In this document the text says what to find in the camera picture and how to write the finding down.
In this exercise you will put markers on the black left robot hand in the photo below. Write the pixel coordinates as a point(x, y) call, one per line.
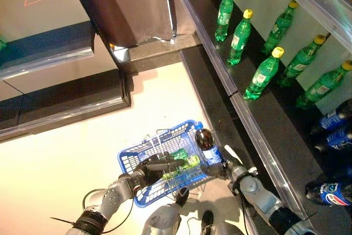
point(154, 170)

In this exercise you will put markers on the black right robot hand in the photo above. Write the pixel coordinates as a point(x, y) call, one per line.
point(233, 167)

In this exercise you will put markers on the blue plastic shopping basket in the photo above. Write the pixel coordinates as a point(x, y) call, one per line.
point(165, 136)

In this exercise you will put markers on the Pepsi cola bottle blue cap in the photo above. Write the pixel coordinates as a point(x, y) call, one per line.
point(204, 140)
point(330, 192)
point(338, 138)
point(330, 120)

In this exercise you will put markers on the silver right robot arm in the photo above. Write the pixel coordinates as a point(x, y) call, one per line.
point(255, 188)

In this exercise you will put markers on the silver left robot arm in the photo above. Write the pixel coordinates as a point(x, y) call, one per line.
point(110, 199)

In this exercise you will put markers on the black left robot foot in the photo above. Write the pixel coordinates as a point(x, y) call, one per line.
point(182, 195)

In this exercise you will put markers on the black robot foot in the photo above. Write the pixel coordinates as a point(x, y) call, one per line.
point(207, 218)
point(182, 195)

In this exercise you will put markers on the silver left robot leg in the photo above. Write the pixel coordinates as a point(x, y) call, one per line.
point(162, 218)

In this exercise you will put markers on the black right robot foot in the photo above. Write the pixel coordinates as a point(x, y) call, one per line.
point(207, 218)

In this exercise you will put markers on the shiny silver corner plate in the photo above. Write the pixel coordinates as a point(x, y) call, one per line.
point(121, 53)

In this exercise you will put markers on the dark shelving unit with rails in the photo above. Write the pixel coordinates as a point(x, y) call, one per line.
point(55, 92)

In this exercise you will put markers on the clear plastic price rail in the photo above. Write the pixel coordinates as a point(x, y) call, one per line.
point(212, 50)
point(261, 142)
point(316, 1)

